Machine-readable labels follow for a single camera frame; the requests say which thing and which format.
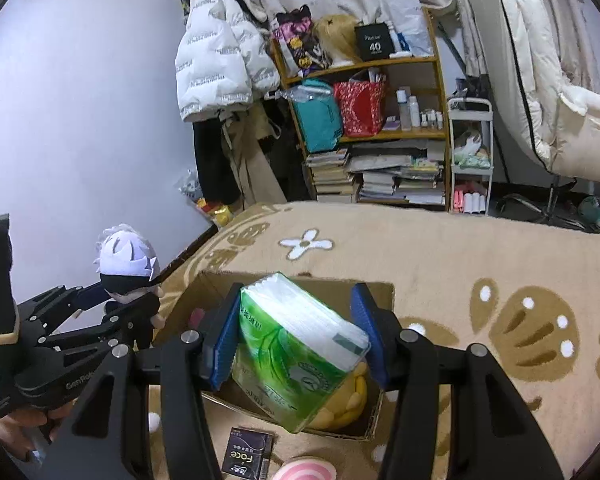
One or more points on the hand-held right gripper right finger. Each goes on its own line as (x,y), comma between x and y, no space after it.
(375,340)

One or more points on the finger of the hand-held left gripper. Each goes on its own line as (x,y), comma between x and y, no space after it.
(65,297)
(115,322)

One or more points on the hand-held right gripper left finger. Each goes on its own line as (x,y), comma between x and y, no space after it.
(225,345)

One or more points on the cardboard box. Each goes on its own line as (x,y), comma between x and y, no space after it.
(200,292)

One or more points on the green tissue pack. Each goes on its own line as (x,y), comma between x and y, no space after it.
(290,360)

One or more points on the white-haired plush doll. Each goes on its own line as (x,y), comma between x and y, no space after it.
(125,255)

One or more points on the person's left hand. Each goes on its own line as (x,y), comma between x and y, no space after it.
(15,427)

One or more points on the yellow plush toy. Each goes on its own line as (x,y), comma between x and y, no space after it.
(340,400)

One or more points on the white pompom plush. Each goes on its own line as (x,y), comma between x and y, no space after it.
(154,422)

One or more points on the black tissue pack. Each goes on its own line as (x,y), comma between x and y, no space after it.
(245,455)

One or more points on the beige floral blanket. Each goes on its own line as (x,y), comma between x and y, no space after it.
(455,260)

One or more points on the plastic bag of toys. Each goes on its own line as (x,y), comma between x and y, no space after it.
(220,212)

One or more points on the pink swirl lollipop plush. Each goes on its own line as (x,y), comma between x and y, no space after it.
(305,470)

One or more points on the pile of books and papers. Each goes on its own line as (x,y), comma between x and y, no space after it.
(400,180)

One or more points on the pink and white rolls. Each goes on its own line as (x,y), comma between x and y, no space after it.
(467,200)

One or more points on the stack of books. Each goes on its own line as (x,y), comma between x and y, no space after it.
(330,175)

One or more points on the beige hanging garment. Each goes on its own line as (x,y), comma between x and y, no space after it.
(255,170)

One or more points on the black hanging garment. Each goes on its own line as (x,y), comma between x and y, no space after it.
(212,160)

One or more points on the white rolling cart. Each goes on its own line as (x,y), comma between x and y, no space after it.
(470,172)

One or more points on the pale green packets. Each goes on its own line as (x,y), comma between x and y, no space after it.
(472,161)

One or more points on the white and brown plush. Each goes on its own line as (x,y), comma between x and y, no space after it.
(467,144)

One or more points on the teal bag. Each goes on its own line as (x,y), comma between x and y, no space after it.
(317,125)

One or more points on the row of small bottles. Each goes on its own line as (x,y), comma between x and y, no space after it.
(432,119)

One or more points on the red patterned bag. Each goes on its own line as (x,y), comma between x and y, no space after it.
(360,110)

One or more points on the short white bottle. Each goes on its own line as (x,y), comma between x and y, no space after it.
(414,112)

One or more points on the tall white bottle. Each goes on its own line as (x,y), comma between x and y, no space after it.
(403,110)

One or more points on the teal plastic toy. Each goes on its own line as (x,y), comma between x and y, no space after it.
(592,209)

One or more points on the clear plastic bag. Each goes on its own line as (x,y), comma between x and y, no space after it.
(305,92)

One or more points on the wooden shelf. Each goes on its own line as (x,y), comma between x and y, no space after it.
(380,64)

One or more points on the white puffer jacket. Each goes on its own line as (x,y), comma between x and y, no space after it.
(215,50)

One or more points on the black box with white print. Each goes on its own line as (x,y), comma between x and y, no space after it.
(375,42)

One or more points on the blond wig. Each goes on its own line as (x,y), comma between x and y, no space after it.
(337,35)

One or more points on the pink and black printed bag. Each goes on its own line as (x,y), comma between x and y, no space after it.
(300,40)

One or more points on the white plastic bag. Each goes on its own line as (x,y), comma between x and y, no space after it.
(405,10)

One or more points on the cream recliner chair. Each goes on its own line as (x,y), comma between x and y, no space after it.
(555,60)

